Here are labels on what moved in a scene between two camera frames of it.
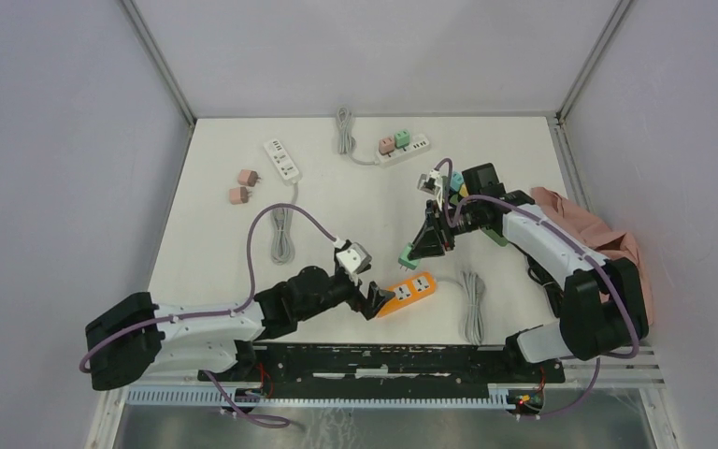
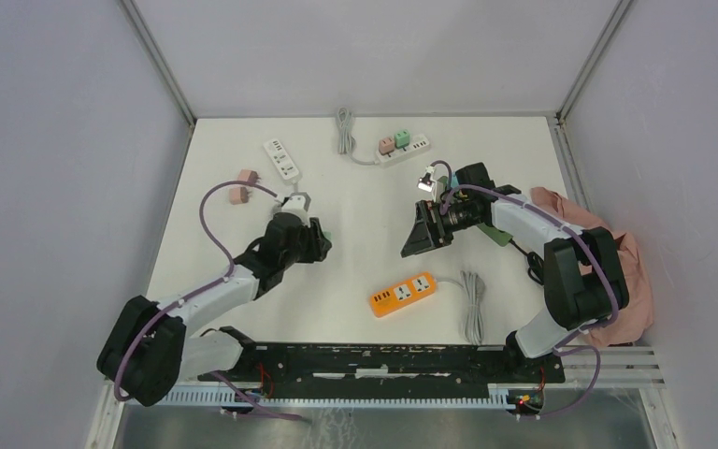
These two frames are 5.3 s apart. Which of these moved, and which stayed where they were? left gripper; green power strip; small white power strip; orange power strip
Moved: small white power strip; left gripper
Stayed: orange power strip; green power strip
